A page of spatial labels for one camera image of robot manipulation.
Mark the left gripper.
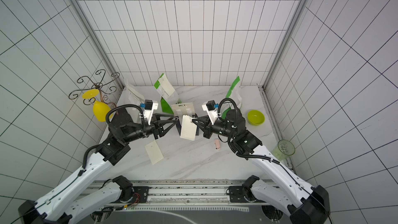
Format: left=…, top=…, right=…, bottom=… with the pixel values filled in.
left=124, top=113, right=178, bottom=142

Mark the cream receipt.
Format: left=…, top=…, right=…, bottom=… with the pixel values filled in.
left=158, top=74, right=175, bottom=96
left=180, top=115, right=197, bottom=141
left=145, top=140, right=164, bottom=165

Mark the green white bag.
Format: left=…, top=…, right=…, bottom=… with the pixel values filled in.
left=220, top=76, right=243, bottom=119
left=154, top=73, right=181, bottom=115

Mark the navy beige bag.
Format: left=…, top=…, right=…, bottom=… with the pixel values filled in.
left=171, top=103, right=198, bottom=134

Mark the pink stapler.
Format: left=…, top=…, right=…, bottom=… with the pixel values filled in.
left=214, top=139, right=221, bottom=150

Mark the white paper bag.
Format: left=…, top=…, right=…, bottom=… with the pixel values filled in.
left=118, top=79, right=145, bottom=123

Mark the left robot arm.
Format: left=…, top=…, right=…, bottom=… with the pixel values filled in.
left=18, top=104, right=177, bottom=224

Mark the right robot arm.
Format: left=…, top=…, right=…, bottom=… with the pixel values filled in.
left=192, top=116, right=330, bottom=224

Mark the green bowl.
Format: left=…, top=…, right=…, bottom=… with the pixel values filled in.
left=247, top=110, right=265, bottom=126

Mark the yellow cup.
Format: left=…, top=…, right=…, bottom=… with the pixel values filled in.
left=93, top=101, right=111, bottom=122

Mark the black scroll metal stand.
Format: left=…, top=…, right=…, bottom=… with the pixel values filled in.
left=68, top=69, right=120, bottom=108

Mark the yellow saucer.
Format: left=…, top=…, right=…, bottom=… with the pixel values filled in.
left=82, top=89, right=100, bottom=100

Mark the green glass coaster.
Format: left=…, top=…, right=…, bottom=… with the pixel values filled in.
left=271, top=140, right=295, bottom=161

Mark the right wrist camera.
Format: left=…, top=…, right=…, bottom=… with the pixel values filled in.
left=202, top=100, right=218, bottom=125

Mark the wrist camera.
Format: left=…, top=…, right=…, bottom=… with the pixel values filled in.
left=202, top=100, right=218, bottom=125
left=140, top=100, right=159, bottom=124

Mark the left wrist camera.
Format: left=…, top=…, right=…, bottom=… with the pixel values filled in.
left=140, top=100, right=159, bottom=124

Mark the aluminium rail frame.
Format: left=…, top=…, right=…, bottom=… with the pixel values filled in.
left=93, top=183, right=283, bottom=213

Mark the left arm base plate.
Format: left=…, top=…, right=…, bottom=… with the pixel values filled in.
left=112, top=186, right=150, bottom=204

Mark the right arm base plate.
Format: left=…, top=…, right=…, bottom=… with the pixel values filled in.
left=226, top=186, right=266, bottom=203

